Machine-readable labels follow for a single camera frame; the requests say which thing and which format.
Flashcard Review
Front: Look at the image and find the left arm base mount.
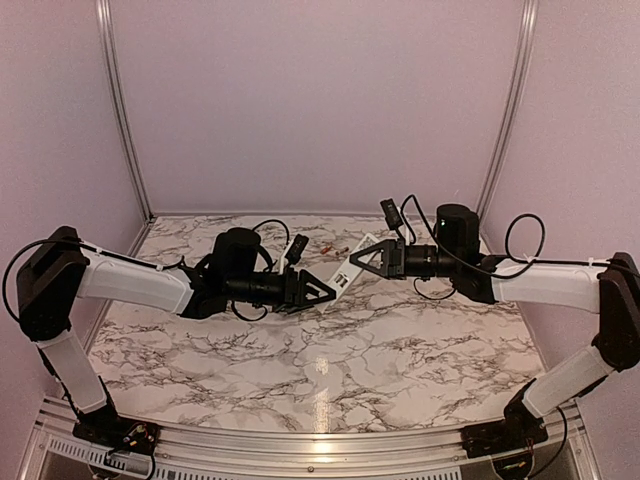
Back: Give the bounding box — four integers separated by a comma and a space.
73, 415, 160, 455

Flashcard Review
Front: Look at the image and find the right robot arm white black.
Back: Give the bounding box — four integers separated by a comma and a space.
349, 204, 639, 448

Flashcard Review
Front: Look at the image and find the left aluminium frame post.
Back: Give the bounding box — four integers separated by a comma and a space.
95, 0, 153, 222

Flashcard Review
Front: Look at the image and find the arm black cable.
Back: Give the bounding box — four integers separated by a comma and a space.
1, 219, 296, 321
399, 194, 621, 301

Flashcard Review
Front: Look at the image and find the front aluminium rail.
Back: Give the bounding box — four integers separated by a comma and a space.
19, 394, 601, 480

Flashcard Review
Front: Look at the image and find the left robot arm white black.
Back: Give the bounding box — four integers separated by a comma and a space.
1, 226, 337, 445

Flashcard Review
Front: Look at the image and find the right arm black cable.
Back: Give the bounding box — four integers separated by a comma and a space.
399, 194, 621, 301

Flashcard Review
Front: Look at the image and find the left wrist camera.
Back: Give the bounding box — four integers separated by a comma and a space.
277, 234, 309, 274

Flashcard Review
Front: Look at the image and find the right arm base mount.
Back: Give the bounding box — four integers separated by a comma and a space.
461, 411, 549, 458

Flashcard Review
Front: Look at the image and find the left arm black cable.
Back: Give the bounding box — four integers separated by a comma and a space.
1, 219, 296, 321

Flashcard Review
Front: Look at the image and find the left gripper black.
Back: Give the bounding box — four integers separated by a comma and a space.
226, 265, 336, 313

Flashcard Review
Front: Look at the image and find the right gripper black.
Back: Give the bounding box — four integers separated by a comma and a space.
350, 237, 461, 279

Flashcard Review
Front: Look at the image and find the right aluminium frame post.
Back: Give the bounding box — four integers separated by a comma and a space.
476, 0, 539, 222

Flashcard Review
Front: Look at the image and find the aluminium frame post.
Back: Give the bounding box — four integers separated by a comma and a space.
95, 0, 153, 222
476, 0, 539, 222

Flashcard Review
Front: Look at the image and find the white remote control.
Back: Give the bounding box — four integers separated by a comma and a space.
317, 233, 378, 313

